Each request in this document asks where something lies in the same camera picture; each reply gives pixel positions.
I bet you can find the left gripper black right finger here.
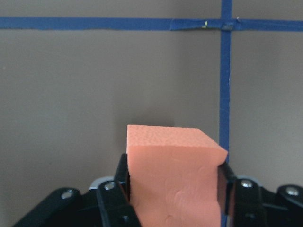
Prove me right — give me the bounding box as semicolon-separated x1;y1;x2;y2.
217;162;267;227

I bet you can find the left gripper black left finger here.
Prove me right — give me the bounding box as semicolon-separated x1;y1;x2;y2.
96;154;141;227

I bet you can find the orange foam cube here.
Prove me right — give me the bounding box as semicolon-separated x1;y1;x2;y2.
126;125;227;227

